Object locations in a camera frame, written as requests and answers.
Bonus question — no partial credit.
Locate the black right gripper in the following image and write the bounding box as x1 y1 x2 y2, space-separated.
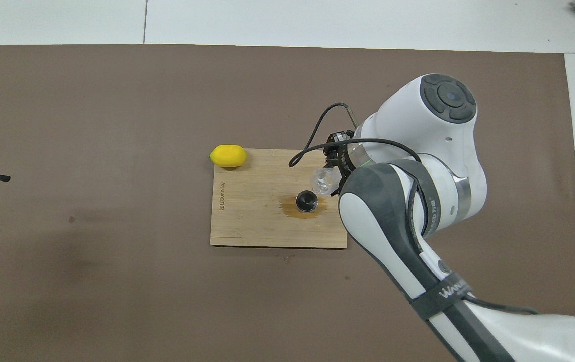
323 130 352 197

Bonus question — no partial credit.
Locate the clear glass cup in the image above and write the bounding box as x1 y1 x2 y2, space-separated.
311 166 343 197

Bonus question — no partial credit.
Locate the steel double jigger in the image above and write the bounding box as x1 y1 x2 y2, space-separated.
295 189 319 214

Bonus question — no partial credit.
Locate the wooden cutting board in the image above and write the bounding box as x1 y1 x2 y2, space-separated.
210 149 349 249

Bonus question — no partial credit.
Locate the yellow lemon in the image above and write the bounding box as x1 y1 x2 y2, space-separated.
210 144 248 168

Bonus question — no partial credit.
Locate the brown table mat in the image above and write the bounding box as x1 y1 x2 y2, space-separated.
0 44 575 362

